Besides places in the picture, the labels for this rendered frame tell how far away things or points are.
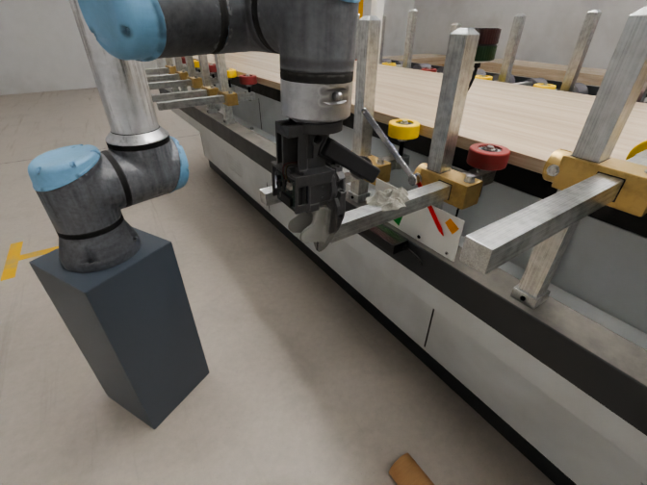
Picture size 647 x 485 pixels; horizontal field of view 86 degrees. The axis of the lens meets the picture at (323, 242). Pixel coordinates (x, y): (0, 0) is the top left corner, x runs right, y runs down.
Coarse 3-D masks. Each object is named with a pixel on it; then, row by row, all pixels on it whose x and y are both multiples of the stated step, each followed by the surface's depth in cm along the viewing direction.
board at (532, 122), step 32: (256, 64) 197; (384, 64) 197; (352, 96) 120; (384, 96) 120; (416, 96) 120; (480, 96) 120; (512, 96) 120; (544, 96) 120; (576, 96) 120; (480, 128) 87; (512, 128) 87; (544, 128) 87; (576, 128) 87; (640, 128) 87; (512, 160) 73; (544, 160) 68
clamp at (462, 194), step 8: (416, 168) 74; (424, 168) 72; (424, 176) 73; (432, 176) 71; (440, 176) 69; (448, 176) 69; (456, 176) 69; (464, 176) 69; (424, 184) 73; (456, 184) 66; (464, 184) 65; (472, 184) 65; (480, 184) 67; (456, 192) 67; (464, 192) 65; (472, 192) 66; (448, 200) 69; (456, 200) 68; (464, 200) 66; (472, 200) 68; (464, 208) 67
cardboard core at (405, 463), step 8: (408, 456) 100; (400, 464) 98; (408, 464) 97; (416, 464) 98; (392, 472) 98; (400, 472) 96; (408, 472) 96; (416, 472) 95; (424, 472) 97; (400, 480) 96; (408, 480) 94; (416, 480) 94; (424, 480) 94
